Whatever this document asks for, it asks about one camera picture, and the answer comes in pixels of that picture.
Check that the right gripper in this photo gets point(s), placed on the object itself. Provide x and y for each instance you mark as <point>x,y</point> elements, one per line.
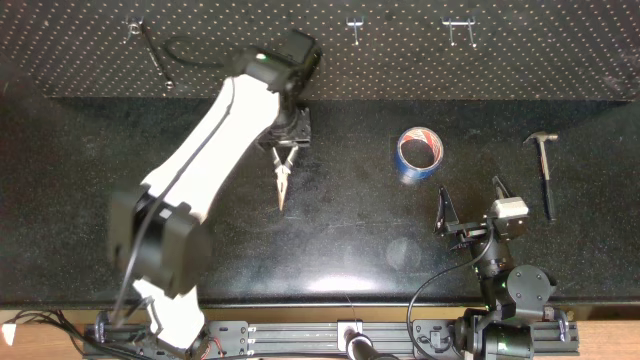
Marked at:
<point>512,229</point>

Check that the roll of blue tape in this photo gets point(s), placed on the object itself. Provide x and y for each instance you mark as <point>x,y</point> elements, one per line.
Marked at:
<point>406,170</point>

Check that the pliers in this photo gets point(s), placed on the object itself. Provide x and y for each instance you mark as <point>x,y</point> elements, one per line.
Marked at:
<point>283,182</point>

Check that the wrench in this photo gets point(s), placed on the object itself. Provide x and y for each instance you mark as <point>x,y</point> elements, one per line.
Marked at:
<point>155,57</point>

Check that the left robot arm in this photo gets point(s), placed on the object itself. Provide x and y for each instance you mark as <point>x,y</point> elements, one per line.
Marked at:
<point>220,145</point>

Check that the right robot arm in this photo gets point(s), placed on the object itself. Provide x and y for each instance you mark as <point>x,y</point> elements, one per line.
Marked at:
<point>525,290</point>

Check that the black pegboard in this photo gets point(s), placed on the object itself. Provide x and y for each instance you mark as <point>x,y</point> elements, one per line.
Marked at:
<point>400,65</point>

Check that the hammer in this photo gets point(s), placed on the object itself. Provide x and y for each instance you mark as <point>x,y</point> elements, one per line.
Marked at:
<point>545,170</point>

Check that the metal double prong hook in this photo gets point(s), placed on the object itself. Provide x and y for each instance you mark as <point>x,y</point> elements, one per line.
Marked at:
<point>451,31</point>

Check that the white paper tag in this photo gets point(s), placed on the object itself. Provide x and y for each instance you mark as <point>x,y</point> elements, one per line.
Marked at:
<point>8,334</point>

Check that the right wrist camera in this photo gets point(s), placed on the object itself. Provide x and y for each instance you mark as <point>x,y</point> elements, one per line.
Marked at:
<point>509,207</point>

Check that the mounting rail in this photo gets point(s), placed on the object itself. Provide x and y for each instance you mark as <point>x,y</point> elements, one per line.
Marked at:
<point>300,337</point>

